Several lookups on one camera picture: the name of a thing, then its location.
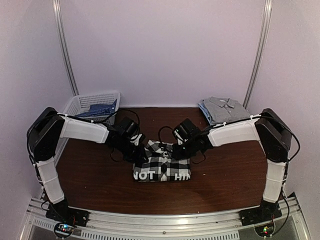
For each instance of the left aluminium frame post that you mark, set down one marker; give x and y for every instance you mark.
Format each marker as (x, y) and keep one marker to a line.
(64, 47)

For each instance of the aluminium front rail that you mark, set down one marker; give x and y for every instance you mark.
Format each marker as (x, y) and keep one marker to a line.
(220, 225)

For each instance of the light blue shirt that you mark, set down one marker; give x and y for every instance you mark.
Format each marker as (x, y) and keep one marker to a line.
(206, 113)

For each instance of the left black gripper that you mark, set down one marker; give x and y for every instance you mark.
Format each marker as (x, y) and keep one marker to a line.
(138, 157)

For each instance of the small circuit board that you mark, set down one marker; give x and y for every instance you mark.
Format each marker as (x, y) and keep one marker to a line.
(63, 230)
(264, 231)

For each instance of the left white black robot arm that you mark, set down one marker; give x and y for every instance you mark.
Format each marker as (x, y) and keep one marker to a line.
(44, 134)

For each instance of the white plastic mesh basket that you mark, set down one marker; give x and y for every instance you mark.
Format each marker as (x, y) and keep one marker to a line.
(81, 103)

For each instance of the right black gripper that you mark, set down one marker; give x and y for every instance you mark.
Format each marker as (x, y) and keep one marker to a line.
(178, 155)

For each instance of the left small circuit board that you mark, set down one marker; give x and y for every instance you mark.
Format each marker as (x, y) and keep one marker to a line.
(63, 230)

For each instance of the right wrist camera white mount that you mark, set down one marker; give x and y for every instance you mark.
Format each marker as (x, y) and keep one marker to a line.
(179, 139)

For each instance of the right aluminium frame post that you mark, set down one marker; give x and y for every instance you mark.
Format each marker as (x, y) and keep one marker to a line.
(264, 31)

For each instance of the aluminium frame post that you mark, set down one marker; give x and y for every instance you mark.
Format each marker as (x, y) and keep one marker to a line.
(64, 47)
(264, 31)

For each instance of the black white plaid shirt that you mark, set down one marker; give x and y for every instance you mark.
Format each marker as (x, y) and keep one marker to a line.
(160, 166)

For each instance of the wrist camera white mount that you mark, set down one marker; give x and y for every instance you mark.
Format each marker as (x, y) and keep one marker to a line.
(137, 139)
(179, 139)

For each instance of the grey collared shirt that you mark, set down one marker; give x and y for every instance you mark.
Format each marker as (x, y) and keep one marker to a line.
(225, 109)

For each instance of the blue patterned shirt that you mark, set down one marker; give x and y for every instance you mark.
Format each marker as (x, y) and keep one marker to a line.
(96, 110)

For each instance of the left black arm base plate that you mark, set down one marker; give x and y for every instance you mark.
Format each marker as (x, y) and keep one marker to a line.
(61, 212)

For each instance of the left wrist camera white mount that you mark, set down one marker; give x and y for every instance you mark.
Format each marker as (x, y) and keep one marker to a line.
(137, 139)

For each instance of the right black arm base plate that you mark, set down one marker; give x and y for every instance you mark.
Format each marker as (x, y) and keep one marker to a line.
(265, 212)

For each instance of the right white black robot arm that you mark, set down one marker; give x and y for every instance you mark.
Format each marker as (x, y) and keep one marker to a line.
(266, 128)

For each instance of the right small circuit board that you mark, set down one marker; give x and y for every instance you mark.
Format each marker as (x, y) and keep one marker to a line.
(264, 231)

